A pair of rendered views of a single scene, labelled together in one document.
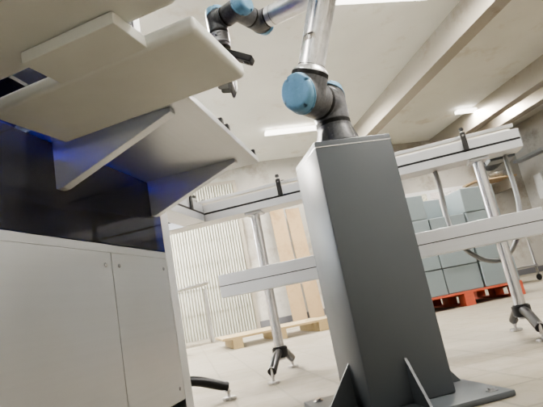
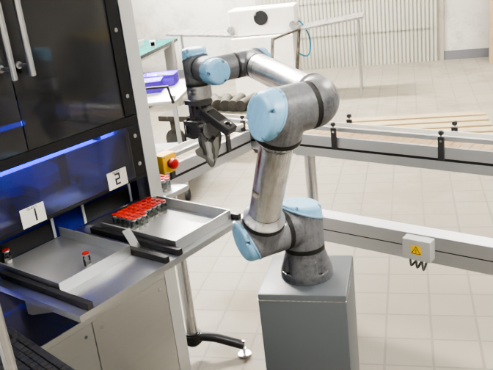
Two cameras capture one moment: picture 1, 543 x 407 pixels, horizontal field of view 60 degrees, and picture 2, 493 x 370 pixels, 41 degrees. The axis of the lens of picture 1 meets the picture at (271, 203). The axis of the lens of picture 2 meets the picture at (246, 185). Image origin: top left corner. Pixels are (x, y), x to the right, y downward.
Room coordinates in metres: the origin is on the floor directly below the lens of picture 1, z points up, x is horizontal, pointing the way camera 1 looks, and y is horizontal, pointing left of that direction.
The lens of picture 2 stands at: (-0.10, -0.92, 1.70)
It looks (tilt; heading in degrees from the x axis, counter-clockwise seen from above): 20 degrees down; 28
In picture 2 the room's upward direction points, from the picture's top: 7 degrees counter-clockwise
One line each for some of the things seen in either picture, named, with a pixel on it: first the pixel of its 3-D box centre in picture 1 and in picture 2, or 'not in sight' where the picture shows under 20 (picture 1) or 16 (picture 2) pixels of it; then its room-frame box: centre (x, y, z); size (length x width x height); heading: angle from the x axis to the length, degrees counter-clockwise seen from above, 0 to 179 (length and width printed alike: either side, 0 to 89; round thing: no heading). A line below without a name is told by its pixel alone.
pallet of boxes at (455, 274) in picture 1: (436, 252); not in sight; (5.02, -1.62, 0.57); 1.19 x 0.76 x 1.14; 101
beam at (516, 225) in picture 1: (371, 255); (429, 244); (2.36, -0.44, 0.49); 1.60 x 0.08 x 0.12; 78
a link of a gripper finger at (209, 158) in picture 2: (225, 86); (202, 153); (1.55, 0.08, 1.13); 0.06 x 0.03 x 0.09; 77
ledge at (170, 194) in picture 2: not in sight; (163, 190); (1.84, 0.46, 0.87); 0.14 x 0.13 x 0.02; 78
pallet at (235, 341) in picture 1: (273, 333); (416, 133); (5.38, 0.25, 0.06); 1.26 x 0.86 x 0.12; 102
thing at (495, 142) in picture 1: (323, 181); (392, 140); (2.39, -0.29, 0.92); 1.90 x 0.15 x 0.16; 78
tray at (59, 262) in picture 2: not in sight; (59, 257); (1.22, 0.43, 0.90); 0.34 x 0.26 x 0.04; 78
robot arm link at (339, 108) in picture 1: (327, 104); (300, 222); (1.48, -0.25, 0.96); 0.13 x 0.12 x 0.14; 144
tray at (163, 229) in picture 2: not in sight; (166, 221); (1.53, 0.24, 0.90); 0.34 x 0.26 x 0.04; 78
